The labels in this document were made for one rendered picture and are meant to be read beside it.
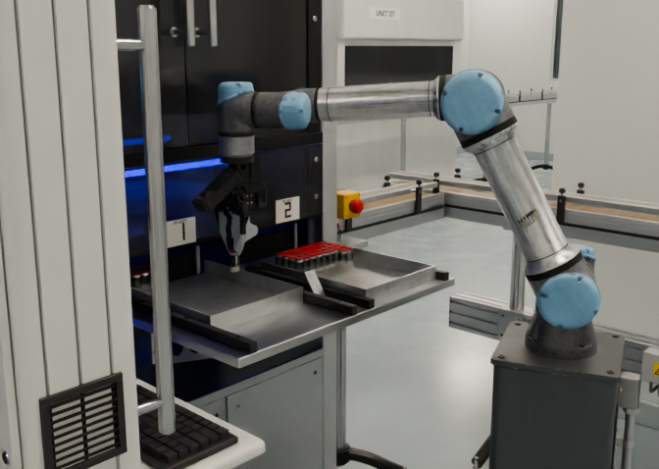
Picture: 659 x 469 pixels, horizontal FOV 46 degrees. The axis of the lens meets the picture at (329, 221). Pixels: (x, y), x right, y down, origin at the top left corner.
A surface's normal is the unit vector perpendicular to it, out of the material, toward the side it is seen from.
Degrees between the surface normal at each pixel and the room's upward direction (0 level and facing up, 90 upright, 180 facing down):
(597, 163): 90
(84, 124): 90
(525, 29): 90
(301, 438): 90
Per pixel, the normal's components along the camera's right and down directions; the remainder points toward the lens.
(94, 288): 0.73, 0.15
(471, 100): -0.30, 0.09
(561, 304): -0.18, 0.32
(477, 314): -0.68, 0.16
